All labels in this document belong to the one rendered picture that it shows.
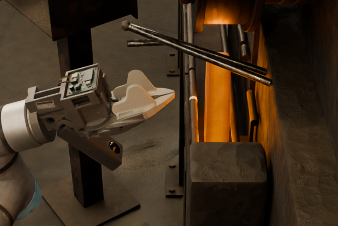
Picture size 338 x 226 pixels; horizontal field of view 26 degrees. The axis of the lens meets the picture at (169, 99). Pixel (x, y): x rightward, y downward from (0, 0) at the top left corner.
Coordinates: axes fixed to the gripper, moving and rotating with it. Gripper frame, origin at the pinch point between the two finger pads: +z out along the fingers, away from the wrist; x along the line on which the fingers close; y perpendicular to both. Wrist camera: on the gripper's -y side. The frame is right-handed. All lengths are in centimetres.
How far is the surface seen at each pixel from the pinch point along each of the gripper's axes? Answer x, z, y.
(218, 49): 29.6, 5.5, -13.2
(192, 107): 2.4, 2.5, -4.4
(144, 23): 141, -33, -68
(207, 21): -9.8, 10.8, 17.1
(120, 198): 52, -35, -66
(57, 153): 71, -54, -61
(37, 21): 45, -31, -5
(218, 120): -6.4, 7.2, -0.9
